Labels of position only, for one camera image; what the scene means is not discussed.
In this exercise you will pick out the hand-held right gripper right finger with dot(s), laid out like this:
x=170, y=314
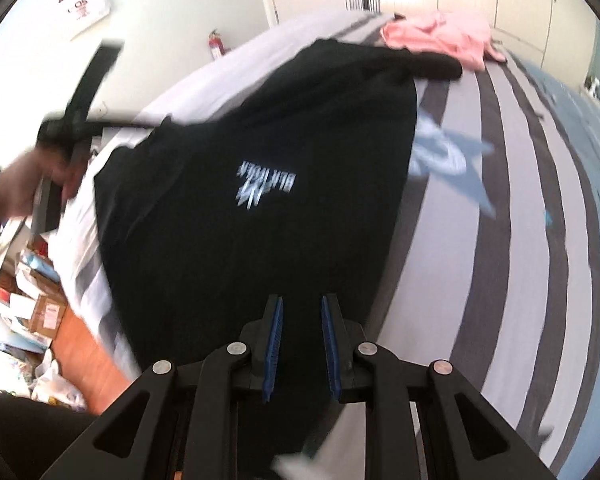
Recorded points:
x=330, y=350

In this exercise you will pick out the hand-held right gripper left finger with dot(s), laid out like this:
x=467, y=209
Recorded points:
x=274, y=350

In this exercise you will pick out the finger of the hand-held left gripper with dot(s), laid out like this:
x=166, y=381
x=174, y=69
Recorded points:
x=130, y=125

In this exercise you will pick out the black printed t-shirt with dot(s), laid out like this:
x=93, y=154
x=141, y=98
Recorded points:
x=255, y=260

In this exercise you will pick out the person's left hand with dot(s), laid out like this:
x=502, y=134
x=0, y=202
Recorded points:
x=20, y=185

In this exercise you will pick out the white printed shopping bag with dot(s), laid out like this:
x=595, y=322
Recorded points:
x=82, y=10

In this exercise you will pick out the red fire extinguisher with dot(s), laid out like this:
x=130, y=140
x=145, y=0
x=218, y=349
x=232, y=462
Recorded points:
x=216, y=46

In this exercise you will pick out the striped grey bed blanket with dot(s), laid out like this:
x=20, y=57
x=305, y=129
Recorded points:
x=480, y=260

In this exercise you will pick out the pile of boxes and papers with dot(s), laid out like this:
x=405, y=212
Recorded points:
x=30, y=305

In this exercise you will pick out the person's dark clothing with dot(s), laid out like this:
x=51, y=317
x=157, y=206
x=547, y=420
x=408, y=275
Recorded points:
x=25, y=440

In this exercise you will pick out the pink garment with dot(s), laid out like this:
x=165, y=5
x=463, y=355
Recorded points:
x=440, y=35

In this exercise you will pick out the small white appliance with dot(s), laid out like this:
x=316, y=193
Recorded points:
x=592, y=85

